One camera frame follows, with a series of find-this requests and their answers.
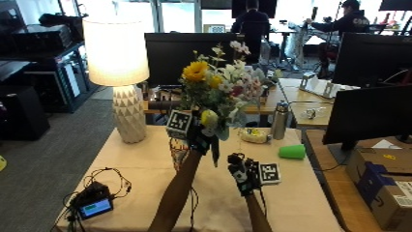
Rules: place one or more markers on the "person's left hand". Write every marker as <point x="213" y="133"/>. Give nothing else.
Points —
<point x="200" y="137"/>

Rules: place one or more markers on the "person's right hand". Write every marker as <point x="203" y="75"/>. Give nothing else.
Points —
<point x="244" y="175"/>

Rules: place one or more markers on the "mixed flower bouquet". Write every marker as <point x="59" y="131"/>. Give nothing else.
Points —
<point x="219" y="87"/>

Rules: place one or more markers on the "right glove marker cube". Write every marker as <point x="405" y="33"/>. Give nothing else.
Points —
<point x="269" y="173"/>

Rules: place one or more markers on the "glove marker cube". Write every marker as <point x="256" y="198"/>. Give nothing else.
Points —
<point x="269" y="173"/>
<point x="179" y="121"/>

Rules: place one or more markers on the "left glove marker cube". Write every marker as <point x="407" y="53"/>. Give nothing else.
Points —
<point x="179" y="121"/>

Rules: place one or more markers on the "yellow and white packet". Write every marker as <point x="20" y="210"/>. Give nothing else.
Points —
<point x="253" y="135"/>

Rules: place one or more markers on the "green plastic cup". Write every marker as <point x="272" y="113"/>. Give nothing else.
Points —
<point x="292" y="151"/>

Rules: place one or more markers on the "steel water bottle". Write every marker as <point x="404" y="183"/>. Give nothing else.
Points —
<point x="280" y="121"/>

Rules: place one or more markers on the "beige tablecloth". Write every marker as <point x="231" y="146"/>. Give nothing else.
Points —
<point x="141" y="161"/>

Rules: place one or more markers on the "wooden desk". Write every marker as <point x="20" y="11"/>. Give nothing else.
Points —
<point x="300" y="100"/>

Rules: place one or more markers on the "clear plastic wrapper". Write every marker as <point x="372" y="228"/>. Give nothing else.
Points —
<point x="313" y="113"/>

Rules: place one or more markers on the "wide black computer monitor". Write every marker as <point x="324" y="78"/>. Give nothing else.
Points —
<point x="167" y="58"/>

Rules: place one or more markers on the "white desk stand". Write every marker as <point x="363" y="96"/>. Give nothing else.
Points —
<point x="321" y="85"/>

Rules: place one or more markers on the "black device with blue screen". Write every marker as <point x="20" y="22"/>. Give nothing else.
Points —
<point x="93" y="203"/>

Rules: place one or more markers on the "white table lamp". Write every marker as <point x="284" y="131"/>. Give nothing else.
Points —
<point x="116" y="54"/>

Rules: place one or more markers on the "black monitor on stand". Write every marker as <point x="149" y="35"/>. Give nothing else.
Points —
<point x="368" y="112"/>

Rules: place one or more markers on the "brown cardboard box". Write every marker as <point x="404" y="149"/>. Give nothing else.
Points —
<point x="385" y="187"/>

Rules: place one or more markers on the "black equipment rack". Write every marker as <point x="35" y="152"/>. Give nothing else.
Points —
<point x="47" y="64"/>

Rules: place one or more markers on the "black floor cabinet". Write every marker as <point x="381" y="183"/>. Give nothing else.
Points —
<point x="21" y="112"/>

